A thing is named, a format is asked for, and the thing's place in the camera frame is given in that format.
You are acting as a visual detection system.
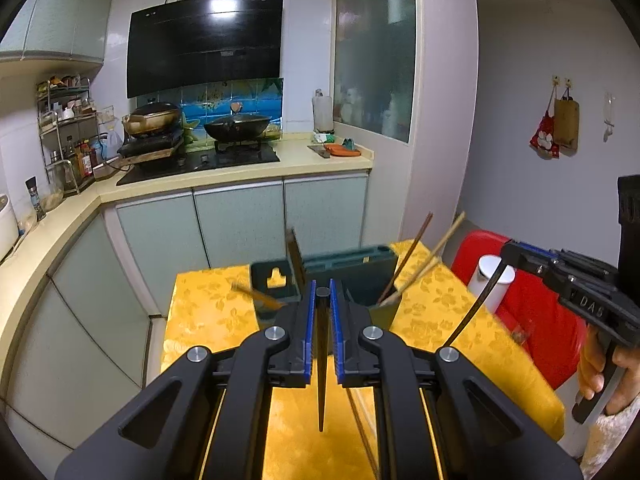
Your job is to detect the blue picture tile backsplash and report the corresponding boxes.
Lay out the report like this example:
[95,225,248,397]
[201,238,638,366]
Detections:
[134,78,285,147]

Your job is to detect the red hanging pouch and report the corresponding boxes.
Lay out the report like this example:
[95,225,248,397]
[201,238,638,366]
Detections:
[529,112,561,160]

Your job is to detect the person's right forearm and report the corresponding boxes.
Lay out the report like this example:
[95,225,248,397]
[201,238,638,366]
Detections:
[580,400,638,478]

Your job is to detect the black chopstick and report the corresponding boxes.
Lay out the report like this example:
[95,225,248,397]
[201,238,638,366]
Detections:
[316,286,332,432]
[446,257,507,350]

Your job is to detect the white wall hook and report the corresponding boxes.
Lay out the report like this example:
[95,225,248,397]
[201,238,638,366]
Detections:
[602,92,617,142]

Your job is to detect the light bamboo chopstick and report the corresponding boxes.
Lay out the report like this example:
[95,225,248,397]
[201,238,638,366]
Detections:
[392,256,442,297]

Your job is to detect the wooden chopsticks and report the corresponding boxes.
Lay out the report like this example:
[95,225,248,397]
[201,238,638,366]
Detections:
[385,211,467,306]

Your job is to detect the reddish brown chopstick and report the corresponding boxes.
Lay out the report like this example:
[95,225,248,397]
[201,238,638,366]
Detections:
[376,212,434,307]

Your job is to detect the white lidded container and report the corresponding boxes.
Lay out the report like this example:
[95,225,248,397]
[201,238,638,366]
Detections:
[466,254,517,313]

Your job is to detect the dark green utensil holder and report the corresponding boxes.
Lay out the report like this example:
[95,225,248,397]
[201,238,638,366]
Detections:
[250,244,401,333]

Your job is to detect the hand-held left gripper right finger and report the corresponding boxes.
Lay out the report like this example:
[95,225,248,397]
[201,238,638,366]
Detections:
[330,280,584,480]

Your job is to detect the black wok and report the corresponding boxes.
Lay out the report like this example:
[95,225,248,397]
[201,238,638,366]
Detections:
[203,114,273,143]

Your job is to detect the glass jar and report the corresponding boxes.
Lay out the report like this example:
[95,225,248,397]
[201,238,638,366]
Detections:
[46,159,67,207]

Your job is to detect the golden pan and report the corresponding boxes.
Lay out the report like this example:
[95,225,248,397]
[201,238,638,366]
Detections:
[122,101,182,138]

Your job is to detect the red plastic stool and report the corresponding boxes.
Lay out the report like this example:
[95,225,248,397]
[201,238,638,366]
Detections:
[450,230,590,392]

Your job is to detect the hanging wooden board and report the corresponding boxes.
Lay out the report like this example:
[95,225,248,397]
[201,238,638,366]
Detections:
[553,97,581,152]

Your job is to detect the pale green base cabinets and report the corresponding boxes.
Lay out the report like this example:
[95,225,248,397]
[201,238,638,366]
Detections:
[0,170,371,461]

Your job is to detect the frosted glass window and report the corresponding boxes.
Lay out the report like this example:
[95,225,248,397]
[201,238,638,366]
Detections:
[332,0,417,144]

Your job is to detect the metal wire rack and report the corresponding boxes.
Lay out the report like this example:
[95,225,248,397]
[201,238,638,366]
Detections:
[36,76,101,196]

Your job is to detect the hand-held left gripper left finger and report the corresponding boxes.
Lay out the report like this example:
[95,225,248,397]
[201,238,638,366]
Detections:
[54,280,317,480]

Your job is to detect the black range hood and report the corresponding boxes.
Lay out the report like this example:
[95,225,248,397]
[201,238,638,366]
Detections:
[126,0,285,100]

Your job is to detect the white rice cooker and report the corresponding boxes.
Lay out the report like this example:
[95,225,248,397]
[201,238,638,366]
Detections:
[0,193,21,262]

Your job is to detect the brown wooden chopstick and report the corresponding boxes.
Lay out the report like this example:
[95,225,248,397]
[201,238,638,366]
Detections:
[284,227,307,291]
[232,282,288,312]

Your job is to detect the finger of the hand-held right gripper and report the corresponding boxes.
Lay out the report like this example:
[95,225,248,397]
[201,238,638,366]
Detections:
[522,243,618,278]
[501,242,571,306]

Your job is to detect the dark brown chopstick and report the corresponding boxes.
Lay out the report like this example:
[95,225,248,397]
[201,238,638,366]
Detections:
[345,390,381,467]

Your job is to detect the pale green upper cabinets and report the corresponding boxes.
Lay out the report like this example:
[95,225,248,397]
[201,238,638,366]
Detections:
[0,0,119,67]

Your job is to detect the pepper grinder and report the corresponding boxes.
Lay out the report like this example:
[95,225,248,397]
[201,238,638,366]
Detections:
[25,176,47,222]

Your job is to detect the beige kitchen counter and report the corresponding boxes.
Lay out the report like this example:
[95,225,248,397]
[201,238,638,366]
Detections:
[0,132,375,311]

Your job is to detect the yellow floral tablecloth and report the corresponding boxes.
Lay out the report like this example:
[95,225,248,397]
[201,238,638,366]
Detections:
[160,240,566,480]

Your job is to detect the person's right hand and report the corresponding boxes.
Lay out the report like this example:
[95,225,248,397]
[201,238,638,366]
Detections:
[578,334,640,417]

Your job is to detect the black glass gas stove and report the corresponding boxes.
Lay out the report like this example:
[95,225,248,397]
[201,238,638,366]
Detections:
[116,145,281,187]

